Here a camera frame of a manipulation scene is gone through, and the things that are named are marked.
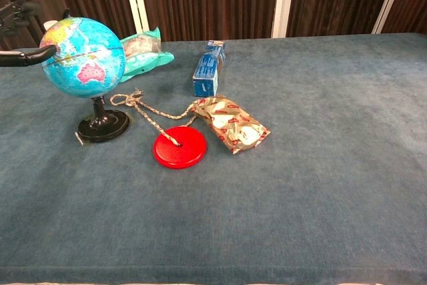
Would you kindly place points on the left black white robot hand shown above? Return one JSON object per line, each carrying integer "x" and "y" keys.
{"x": 20, "y": 58}

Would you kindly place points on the small globe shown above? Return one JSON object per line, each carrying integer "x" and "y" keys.
{"x": 86, "y": 61}

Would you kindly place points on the teal snack bag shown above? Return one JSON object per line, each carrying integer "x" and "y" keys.
{"x": 143, "y": 54}

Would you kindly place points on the red wooden disc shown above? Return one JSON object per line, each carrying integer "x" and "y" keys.
{"x": 180, "y": 155}

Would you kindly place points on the blue cardboard box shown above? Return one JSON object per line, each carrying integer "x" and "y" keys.
{"x": 208, "y": 71}

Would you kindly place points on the gold foil snack bag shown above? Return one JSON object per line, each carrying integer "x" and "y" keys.
{"x": 233, "y": 125}

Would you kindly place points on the blue felt table cloth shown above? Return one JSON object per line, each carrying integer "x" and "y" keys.
{"x": 267, "y": 181}

